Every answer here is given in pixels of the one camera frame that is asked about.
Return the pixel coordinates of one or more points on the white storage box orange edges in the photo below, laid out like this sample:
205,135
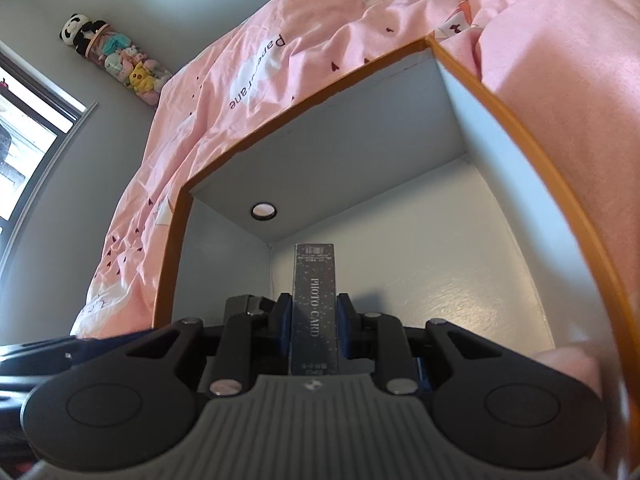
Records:
400,270

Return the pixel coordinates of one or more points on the hanging column of plush toys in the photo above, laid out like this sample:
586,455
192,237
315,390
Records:
125,65

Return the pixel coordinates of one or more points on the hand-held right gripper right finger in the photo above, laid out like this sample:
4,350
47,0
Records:
346,325

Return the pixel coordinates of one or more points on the black speckled card box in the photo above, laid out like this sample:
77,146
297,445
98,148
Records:
315,305

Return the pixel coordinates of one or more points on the pale pink soft item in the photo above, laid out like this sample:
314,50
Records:
570,362

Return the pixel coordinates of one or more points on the pink cloud print duvet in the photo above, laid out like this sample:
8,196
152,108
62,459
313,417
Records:
300,25

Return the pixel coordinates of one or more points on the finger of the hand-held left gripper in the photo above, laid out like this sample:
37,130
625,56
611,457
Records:
75,347

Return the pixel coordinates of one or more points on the window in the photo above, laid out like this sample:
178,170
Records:
30,135

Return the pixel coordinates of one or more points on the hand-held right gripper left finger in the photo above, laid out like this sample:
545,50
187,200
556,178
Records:
282,327

